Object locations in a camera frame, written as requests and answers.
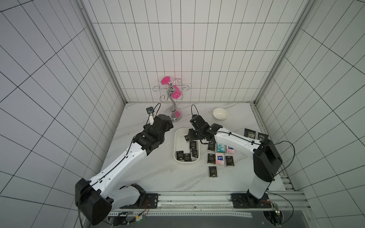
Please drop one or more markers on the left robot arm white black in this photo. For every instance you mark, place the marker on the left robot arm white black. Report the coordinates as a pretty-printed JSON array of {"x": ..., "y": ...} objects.
[{"x": 96, "y": 198}]

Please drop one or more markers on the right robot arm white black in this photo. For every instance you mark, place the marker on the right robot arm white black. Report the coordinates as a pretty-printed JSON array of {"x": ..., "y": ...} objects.
[{"x": 266, "y": 158}]

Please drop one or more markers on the black snack bag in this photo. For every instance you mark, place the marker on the black snack bag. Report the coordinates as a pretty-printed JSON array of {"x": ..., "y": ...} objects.
[
  {"x": 250, "y": 133},
  {"x": 262, "y": 137}
]

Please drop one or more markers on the chrome cup holder stand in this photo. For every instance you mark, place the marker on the chrome cup holder stand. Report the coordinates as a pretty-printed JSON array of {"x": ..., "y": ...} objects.
[{"x": 173, "y": 111}]

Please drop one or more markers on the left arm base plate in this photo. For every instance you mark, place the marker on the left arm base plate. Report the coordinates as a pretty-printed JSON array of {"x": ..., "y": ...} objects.
[{"x": 148, "y": 200}]

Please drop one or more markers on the aluminium mounting rail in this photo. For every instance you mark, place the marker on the aluminium mounting rail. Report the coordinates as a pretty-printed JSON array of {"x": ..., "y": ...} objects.
[{"x": 214, "y": 204}]

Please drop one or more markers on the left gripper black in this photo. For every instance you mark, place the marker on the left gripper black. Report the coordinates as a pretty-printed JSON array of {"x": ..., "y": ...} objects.
[{"x": 147, "y": 127}]

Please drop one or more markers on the pink cup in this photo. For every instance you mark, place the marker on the pink cup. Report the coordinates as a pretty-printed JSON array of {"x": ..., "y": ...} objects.
[
  {"x": 177, "y": 93},
  {"x": 165, "y": 80}
]

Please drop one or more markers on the pink cup lower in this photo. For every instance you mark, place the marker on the pink cup lower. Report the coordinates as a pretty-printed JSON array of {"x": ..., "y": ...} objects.
[{"x": 177, "y": 93}]

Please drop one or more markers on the white ceramic bowl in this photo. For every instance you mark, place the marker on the white ceramic bowl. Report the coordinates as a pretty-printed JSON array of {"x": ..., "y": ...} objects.
[{"x": 220, "y": 114}]

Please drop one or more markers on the pink Tempo tissue pack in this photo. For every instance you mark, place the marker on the pink Tempo tissue pack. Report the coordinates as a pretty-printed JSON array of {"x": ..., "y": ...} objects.
[
  {"x": 219, "y": 159},
  {"x": 230, "y": 150}
]

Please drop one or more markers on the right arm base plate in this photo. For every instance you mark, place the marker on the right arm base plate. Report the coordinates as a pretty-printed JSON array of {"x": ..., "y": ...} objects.
[{"x": 247, "y": 201}]

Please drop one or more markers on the pink cup upper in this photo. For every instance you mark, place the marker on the pink cup upper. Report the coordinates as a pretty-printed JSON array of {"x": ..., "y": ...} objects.
[{"x": 165, "y": 80}]

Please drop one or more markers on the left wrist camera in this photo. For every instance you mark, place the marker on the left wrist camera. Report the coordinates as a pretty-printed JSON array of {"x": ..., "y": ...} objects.
[{"x": 150, "y": 110}]

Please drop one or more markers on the teal cartoon tissue pack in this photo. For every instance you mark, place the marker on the teal cartoon tissue pack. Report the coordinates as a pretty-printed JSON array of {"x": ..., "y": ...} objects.
[{"x": 221, "y": 148}]

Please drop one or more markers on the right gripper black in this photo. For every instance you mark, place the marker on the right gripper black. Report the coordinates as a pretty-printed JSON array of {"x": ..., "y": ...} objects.
[{"x": 192, "y": 134}]

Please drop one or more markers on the white storage box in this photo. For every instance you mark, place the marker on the white storage box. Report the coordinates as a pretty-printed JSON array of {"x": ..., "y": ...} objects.
[{"x": 185, "y": 151}]

